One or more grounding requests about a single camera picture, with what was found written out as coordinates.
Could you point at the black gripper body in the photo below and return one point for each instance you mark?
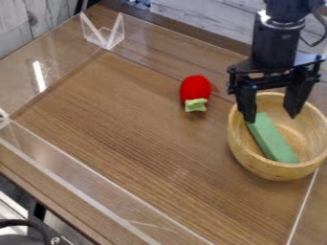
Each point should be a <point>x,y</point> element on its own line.
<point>250,73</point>

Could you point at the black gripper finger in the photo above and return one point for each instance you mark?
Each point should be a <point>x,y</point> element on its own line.
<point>246,94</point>
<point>296,96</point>

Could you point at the green rectangular block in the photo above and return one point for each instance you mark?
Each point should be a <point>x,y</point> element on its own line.
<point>272,141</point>

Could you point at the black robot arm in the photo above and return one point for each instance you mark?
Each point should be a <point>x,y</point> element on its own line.
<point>277,64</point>

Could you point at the light wooden bowl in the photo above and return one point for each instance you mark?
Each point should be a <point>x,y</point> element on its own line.
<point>304,131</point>

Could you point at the red plush strawberry toy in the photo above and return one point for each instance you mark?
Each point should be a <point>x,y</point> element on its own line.
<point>196,92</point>

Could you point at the black table leg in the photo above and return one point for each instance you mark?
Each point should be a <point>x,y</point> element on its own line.
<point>39,211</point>

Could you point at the clear acrylic corner bracket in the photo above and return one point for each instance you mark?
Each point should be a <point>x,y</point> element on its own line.
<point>104,37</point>

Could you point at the clear acrylic tray wall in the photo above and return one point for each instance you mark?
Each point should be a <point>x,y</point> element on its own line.
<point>106,212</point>

